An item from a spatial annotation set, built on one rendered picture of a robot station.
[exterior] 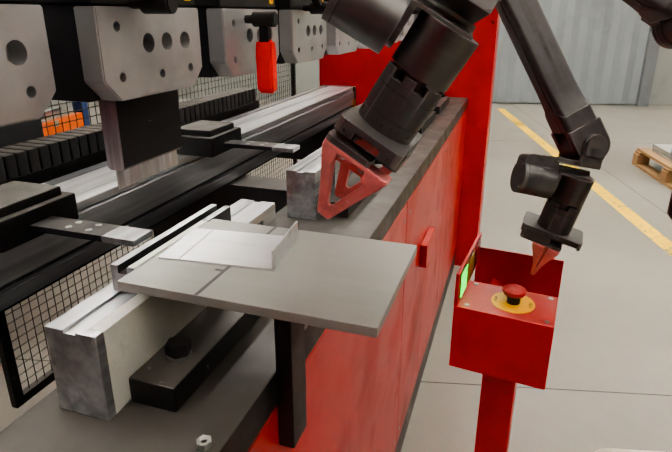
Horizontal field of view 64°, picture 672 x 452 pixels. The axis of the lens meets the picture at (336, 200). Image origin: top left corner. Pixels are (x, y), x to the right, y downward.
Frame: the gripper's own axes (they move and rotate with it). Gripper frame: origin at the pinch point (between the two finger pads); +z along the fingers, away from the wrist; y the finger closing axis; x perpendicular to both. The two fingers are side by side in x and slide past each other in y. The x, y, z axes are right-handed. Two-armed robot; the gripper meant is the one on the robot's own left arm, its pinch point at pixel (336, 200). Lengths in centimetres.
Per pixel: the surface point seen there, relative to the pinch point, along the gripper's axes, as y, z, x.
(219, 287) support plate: 8.2, 10.8, -3.9
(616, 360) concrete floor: -151, 57, 109
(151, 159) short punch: 1.8, 8.0, -18.7
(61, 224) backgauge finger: 1.0, 23.9, -26.2
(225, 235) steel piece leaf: -2.8, 13.4, -8.8
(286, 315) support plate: 10.3, 7.1, 3.0
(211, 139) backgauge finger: -40, 24, -30
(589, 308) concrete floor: -190, 60, 104
